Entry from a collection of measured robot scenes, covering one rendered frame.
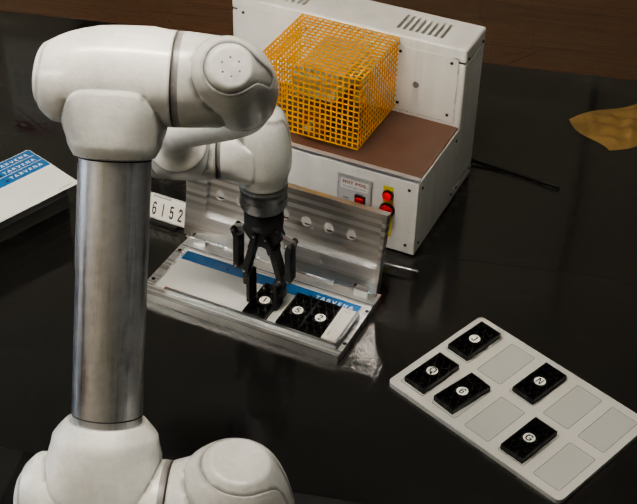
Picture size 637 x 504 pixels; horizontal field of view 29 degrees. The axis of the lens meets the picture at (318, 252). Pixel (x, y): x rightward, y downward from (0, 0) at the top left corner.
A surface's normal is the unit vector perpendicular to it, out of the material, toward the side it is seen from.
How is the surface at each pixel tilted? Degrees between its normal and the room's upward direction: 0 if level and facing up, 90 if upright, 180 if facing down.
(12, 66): 0
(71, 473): 54
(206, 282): 0
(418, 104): 90
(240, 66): 49
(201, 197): 79
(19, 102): 0
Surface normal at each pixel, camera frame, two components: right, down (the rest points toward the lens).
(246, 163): -0.15, 0.57
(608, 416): 0.02, -0.79
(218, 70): 0.21, -0.11
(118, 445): 0.35, -0.46
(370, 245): -0.42, 0.39
